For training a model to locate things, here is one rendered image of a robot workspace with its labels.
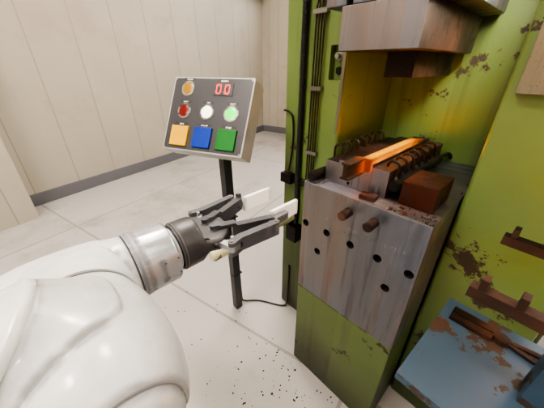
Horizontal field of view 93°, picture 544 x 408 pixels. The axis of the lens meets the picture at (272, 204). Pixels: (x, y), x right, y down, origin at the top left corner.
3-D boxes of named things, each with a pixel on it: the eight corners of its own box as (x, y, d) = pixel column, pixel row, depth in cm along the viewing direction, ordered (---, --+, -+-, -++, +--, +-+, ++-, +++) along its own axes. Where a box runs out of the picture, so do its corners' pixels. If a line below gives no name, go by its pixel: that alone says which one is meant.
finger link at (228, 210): (209, 240, 43) (201, 239, 44) (243, 210, 52) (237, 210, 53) (206, 221, 42) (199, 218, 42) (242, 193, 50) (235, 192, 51)
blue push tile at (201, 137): (207, 148, 92) (211, 128, 92) (190, 146, 94) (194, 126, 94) (210, 150, 94) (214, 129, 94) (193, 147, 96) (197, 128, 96)
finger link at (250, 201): (244, 211, 51) (242, 210, 52) (270, 200, 55) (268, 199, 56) (244, 197, 50) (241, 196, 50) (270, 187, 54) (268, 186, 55)
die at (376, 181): (384, 198, 71) (390, 169, 67) (325, 178, 84) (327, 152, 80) (436, 163, 97) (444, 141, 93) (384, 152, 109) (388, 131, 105)
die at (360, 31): (418, 48, 54) (431, -10, 50) (337, 51, 67) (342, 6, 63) (471, 53, 80) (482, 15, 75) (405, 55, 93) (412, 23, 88)
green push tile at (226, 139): (232, 151, 88) (236, 129, 88) (214, 149, 91) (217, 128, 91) (235, 152, 90) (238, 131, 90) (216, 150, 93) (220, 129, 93)
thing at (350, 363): (364, 424, 101) (390, 350, 79) (293, 354, 126) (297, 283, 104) (419, 334, 135) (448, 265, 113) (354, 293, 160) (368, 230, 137)
